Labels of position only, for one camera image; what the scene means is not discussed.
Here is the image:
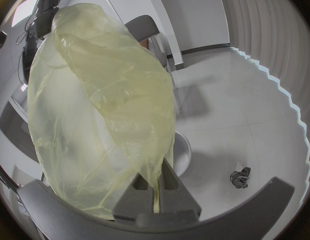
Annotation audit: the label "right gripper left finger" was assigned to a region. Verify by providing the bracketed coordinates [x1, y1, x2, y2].
[113, 172, 155, 221]

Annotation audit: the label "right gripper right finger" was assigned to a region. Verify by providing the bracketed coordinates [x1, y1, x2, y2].
[158, 157, 202, 214]

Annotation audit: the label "yellow plastic bag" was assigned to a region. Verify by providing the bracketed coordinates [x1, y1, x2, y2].
[27, 3, 176, 220]

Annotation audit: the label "white trash bin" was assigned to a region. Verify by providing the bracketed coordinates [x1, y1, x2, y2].
[173, 131, 192, 177]

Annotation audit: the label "crumpled black plastic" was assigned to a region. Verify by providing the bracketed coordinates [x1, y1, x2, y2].
[230, 167, 252, 190]

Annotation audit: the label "white chair with grey seat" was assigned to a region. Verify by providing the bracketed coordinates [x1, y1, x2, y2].
[124, 15, 182, 115]

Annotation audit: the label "white curtain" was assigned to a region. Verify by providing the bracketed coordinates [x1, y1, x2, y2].
[216, 0, 310, 168]

